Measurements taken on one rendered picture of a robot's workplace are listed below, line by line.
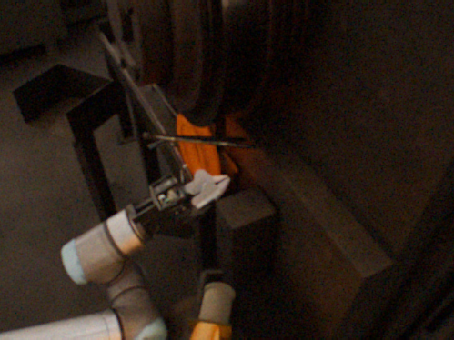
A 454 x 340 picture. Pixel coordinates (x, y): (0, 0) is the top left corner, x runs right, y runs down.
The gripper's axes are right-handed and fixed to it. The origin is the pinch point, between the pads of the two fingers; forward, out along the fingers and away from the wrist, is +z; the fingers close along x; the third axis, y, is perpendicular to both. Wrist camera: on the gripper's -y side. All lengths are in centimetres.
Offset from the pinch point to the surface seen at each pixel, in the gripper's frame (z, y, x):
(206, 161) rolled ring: -1.1, 4.5, 3.9
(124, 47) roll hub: -3.9, 29.5, 16.1
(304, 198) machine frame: 8.8, 9.7, -19.3
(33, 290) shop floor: -84, -52, 44
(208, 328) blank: -14.8, 6.1, -28.2
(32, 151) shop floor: -76, -54, 133
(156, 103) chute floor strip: -4, -13, 55
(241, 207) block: -0.2, 5.1, -11.3
